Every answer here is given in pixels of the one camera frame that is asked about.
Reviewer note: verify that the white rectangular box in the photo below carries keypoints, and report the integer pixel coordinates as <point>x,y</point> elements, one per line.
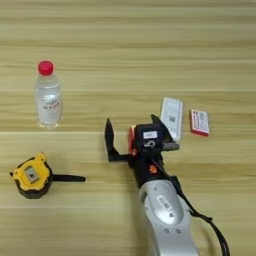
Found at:
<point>172,115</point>

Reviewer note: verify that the clear bottle with red cap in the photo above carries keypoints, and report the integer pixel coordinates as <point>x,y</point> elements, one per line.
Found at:
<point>49,96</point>

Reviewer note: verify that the small red white box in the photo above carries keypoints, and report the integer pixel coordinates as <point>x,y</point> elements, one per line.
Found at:
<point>199,122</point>

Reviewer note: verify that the yellow black tape measure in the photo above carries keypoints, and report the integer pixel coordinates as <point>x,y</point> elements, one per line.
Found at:
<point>31,176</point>

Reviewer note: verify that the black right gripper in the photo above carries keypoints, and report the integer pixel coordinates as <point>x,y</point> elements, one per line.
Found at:
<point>150,166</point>

